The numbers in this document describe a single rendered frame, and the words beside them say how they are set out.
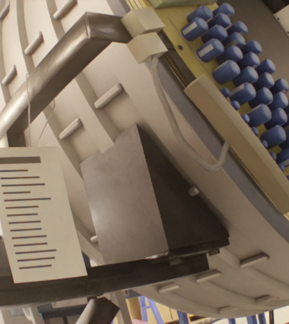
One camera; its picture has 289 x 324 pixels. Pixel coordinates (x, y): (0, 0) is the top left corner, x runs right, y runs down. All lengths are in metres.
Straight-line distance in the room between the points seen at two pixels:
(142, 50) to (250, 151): 0.16
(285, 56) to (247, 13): 0.21
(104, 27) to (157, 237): 0.31
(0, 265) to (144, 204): 1.16
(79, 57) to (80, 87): 0.24
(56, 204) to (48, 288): 0.12
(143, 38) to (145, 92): 0.19
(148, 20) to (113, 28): 0.04
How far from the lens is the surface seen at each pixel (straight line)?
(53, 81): 0.57
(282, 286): 0.94
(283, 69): 1.76
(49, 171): 0.57
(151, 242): 0.70
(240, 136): 0.53
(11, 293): 0.60
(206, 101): 0.53
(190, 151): 0.48
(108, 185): 0.77
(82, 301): 1.95
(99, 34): 0.51
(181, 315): 2.10
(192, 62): 0.57
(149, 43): 0.51
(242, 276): 0.87
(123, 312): 1.14
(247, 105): 0.61
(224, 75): 0.57
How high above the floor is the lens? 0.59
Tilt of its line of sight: 15 degrees up
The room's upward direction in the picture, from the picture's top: 14 degrees counter-clockwise
